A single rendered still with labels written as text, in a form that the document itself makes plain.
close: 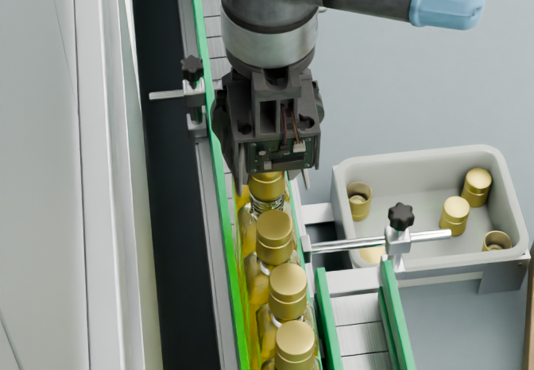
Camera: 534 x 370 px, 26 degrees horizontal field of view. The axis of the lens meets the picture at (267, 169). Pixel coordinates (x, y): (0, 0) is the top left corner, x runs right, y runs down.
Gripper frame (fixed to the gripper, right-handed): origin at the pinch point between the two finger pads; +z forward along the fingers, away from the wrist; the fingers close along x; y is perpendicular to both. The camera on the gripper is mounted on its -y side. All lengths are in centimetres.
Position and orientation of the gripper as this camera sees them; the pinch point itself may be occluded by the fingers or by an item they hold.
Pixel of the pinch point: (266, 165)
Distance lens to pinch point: 107.8
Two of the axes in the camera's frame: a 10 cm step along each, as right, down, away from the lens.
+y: 1.2, 8.0, -5.8
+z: 0.0, 5.9, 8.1
